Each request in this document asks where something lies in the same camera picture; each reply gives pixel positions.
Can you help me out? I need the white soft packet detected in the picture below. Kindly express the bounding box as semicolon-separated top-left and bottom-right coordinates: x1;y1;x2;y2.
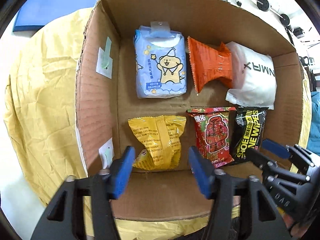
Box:
225;42;277;110

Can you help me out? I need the cardboard box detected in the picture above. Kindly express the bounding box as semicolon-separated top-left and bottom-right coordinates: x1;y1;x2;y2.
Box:
75;0;312;223

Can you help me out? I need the black shoe wipes pack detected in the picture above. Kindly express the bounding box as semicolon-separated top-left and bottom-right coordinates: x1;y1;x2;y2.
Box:
229;106;269;166

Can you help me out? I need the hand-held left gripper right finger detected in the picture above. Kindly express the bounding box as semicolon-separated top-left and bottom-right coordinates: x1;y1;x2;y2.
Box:
188;146;293;240

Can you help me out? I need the light blue tissue pack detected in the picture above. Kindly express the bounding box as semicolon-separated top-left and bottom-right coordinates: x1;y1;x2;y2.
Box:
134;20;188;100

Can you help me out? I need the short barbell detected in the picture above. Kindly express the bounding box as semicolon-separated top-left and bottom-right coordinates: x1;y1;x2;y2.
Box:
257;0;292;27

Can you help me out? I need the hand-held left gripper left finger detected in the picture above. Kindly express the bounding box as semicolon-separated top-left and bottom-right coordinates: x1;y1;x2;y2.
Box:
30;145;137;240

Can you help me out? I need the orange snack packet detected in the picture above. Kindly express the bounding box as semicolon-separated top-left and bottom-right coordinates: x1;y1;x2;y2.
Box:
187;36;235;96

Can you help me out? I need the blue board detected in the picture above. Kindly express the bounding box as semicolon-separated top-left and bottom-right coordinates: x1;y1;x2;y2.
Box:
12;0;112;32

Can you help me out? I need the red wet wipes pack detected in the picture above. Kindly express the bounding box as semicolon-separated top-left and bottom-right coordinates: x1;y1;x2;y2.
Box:
186;107;237;168

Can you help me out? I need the yellow snack packet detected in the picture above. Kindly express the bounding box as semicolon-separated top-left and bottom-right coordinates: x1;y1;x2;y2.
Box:
128;115;187;172

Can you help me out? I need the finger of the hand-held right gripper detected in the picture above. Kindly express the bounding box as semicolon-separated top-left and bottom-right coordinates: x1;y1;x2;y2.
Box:
246;147;308;183
262;139;320;168

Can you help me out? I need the yellow tablecloth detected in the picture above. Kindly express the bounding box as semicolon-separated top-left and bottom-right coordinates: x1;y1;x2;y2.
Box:
2;7;313;238

